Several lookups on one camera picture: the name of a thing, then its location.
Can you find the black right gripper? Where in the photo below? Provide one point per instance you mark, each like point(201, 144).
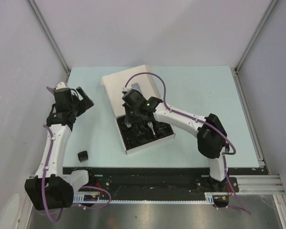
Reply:
point(127, 109)

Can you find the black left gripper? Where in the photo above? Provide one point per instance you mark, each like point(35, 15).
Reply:
point(85, 103)

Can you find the white cardboard box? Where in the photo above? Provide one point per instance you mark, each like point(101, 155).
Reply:
point(114, 83)

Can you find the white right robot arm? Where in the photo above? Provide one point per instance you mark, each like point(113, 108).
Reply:
point(208, 130)

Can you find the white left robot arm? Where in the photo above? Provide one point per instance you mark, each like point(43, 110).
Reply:
point(48, 189)

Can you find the silver black hair clipper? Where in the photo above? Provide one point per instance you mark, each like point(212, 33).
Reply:
point(151, 126)

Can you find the black plastic tray insert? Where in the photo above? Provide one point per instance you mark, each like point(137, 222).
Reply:
point(139, 135)

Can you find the black comb guard on table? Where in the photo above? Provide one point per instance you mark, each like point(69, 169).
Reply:
point(83, 156)

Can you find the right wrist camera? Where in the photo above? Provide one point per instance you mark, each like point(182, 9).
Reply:
point(125, 90)

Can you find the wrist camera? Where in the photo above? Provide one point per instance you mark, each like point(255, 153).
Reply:
point(60, 85)
point(125, 90)

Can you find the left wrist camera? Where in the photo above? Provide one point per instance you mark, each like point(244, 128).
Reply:
point(60, 85)

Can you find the aluminium frame rail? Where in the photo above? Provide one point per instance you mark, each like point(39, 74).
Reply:
point(262, 185)

